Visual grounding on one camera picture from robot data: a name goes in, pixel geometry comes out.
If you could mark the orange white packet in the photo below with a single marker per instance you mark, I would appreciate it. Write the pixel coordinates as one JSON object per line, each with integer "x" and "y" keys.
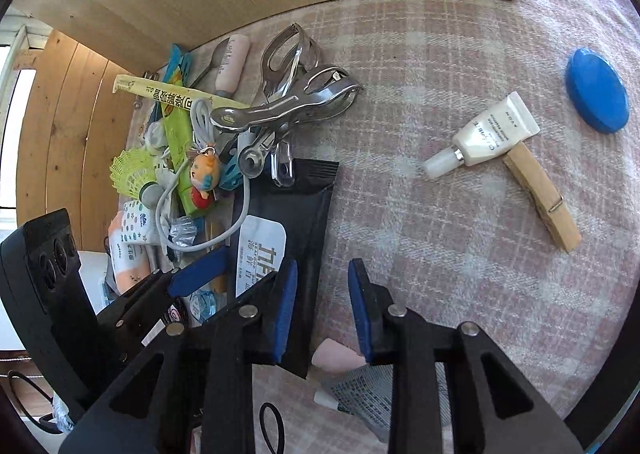
{"x": 127, "y": 269}

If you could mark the wooden clothespin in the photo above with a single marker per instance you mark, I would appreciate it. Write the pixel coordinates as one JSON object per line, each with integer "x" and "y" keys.
{"x": 542, "y": 196}

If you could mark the yellow green shuttlecock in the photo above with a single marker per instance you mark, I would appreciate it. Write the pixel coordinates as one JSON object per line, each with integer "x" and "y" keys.
{"x": 132, "y": 173}

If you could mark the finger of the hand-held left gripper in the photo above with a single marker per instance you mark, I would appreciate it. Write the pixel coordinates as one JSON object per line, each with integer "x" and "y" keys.
{"x": 200, "y": 271}

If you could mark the black snack packet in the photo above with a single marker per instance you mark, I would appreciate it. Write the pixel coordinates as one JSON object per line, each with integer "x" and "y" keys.
{"x": 295, "y": 214}

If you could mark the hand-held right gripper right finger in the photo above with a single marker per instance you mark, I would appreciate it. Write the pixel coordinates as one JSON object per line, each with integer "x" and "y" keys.
{"x": 361, "y": 309}

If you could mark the white dotted packet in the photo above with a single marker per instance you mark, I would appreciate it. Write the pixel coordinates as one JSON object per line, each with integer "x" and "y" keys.
{"x": 135, "y": 221}

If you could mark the yellow paper wrapper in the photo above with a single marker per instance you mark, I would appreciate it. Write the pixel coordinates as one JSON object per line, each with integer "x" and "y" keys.
{"x": 165, "y": 93}

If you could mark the cream cosmetic tube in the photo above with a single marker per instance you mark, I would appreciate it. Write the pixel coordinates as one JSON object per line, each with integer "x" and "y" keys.
{"x": 495, "y": 133}

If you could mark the pine slat panel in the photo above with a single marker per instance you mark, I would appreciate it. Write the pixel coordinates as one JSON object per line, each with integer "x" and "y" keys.
{"x": 65, "y": 133}

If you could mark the grey sachet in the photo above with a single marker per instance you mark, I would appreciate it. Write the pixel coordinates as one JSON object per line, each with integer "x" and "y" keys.
{"x": 365, "y": 394}

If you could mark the green packet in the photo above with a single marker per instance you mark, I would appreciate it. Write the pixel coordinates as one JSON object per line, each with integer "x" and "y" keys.
{"x": 180, "y": 143}

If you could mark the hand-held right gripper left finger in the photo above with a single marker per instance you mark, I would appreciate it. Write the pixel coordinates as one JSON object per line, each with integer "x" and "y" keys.
{"x": 285, "y": 309}

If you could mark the large metal clip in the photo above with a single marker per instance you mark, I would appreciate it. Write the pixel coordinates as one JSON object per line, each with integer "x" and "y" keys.
{"x": 280, "y": 108}

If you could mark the blue round lid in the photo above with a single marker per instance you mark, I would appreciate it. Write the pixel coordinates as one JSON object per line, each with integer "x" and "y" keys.
{"x": 597, "y": 91}

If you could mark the pink plaid tablecloth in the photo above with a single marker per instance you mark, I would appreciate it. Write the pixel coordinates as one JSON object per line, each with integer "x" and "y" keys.
{"x": 425, "y": 259}

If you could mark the small metal clip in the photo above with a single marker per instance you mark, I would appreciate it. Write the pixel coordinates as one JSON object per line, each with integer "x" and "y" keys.
{"x": 252, "y": 156}

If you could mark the teal packet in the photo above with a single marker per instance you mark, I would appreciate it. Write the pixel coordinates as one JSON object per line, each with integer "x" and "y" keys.
{"x": 177, "y": 66}

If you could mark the white window frame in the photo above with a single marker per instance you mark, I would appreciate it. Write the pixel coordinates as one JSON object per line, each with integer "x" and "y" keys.
{"x": 25, "y": 41}

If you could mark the clear plastic wrapper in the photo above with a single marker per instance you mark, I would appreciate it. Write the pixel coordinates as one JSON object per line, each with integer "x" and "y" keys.
{"x": 182, "y": 233}

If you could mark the pink sponge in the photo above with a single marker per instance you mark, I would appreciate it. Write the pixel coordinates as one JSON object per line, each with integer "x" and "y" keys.
{"x": 337, "y": 356}

